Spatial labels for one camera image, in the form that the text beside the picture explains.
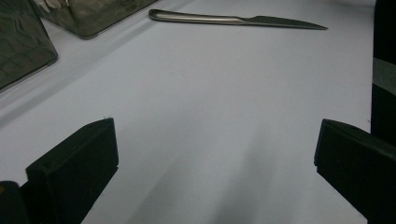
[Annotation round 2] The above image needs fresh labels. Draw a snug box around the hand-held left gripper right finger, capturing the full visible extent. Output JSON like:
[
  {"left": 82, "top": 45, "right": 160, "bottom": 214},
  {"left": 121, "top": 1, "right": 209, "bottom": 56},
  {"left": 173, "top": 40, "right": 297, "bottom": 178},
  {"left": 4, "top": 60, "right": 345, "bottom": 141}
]
[{"left": 313, "top": 119, "right": 396, "bottom": 224}]

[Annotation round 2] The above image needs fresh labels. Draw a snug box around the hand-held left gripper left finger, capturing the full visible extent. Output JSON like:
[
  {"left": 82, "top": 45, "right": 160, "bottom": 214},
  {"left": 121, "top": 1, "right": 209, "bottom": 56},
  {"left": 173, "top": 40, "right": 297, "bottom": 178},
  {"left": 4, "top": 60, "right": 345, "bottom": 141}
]
[{"left": 26, "top": 117, "right": 120, "bottom": 224}]

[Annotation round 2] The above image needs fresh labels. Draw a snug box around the translucent brown plastic bin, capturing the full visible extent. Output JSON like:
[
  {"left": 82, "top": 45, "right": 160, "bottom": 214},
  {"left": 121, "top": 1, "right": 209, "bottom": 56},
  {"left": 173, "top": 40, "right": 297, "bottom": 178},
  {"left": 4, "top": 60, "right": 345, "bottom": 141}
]
[
  {"left": 31, "top": 0, "right": 160, "bottom": 40},
  {"left": 0, "top": 0, "right": 59, "bottom": 91}
]

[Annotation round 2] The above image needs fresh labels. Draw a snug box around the silver table knife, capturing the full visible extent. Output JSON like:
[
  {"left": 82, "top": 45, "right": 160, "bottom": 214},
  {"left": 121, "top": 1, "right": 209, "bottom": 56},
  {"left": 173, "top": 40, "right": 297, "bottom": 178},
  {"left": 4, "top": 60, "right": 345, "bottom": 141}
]
[{"left": 148, "top": 8, "right": 329, "bottom": 31}]

